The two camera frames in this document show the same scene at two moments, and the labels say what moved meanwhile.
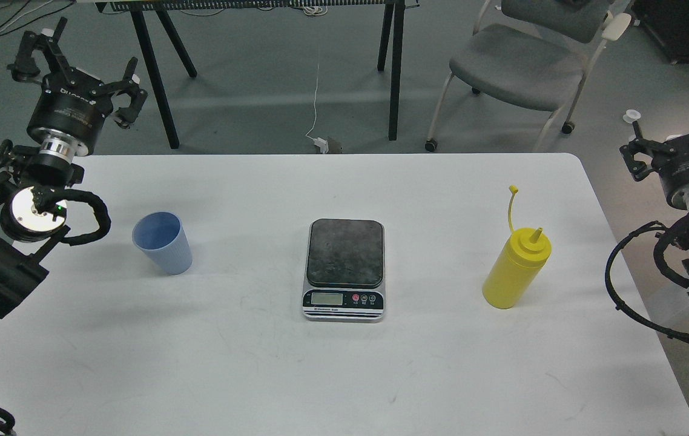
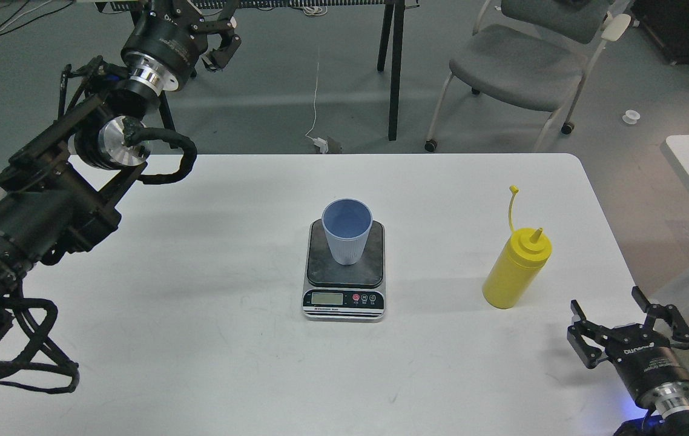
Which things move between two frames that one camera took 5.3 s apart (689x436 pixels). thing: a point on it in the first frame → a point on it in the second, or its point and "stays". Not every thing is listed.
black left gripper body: (69, 111) → (165, 40)
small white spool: (631, 115) stays
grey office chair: (534, 54) stays
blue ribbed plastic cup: (162, 237) → (346, 222)
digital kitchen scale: (346, 270) stays
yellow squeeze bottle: (521, 263) stays
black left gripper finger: (130, 86) → (221, 56)
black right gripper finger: (639, 169) → (588, 355)
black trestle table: (148, 13) stays
